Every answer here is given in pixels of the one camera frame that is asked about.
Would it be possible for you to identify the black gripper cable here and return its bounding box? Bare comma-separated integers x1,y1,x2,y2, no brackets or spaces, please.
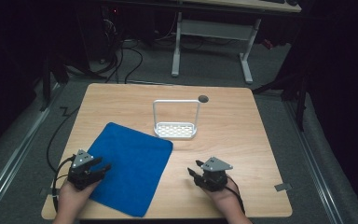
225,175,246,216
51,155,76,213

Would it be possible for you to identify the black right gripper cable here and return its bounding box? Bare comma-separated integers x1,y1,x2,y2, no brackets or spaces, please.
225,175,246,216

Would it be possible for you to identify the white-legged desk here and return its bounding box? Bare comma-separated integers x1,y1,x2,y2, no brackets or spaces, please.
171,0,303,86

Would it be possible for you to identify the black stand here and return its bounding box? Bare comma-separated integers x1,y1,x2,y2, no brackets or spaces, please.
251,70,310,133
38,54,71,112

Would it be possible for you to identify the white rack with tray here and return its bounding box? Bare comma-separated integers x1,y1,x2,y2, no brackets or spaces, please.
152,99,201,140

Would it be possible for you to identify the black floor cable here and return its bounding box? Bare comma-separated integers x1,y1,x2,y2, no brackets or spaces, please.
46,105,81,174

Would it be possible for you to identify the blue cloth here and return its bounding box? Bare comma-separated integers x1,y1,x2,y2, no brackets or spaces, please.
86,121,174,218

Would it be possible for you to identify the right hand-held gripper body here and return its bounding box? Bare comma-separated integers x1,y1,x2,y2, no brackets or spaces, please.
194,156,234,192

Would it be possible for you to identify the red object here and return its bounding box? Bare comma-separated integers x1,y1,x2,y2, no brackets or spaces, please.
261,38,275,50

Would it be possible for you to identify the person's left hand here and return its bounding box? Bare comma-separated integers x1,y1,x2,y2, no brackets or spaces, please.
57,178,101,215

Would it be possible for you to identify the grey tape piece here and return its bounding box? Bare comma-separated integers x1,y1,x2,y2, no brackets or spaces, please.
38,187,60,198
274,182,294,192

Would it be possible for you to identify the dark computer tower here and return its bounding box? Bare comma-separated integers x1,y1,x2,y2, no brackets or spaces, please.
76,4,123,65

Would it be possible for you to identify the bundle of black cables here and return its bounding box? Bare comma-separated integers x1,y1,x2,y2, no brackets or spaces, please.
90,18,145,85

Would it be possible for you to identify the person's right hand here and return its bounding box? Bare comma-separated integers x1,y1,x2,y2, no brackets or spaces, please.
200,176,241,214

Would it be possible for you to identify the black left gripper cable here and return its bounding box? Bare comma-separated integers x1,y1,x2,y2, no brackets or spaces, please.
51,155,76,213

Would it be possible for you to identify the metal floor rail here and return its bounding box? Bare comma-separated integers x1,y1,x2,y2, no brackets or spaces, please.
284,101,345,224
0,82,62,220

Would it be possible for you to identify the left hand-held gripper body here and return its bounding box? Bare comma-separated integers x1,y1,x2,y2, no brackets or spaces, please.
66,148,98,191

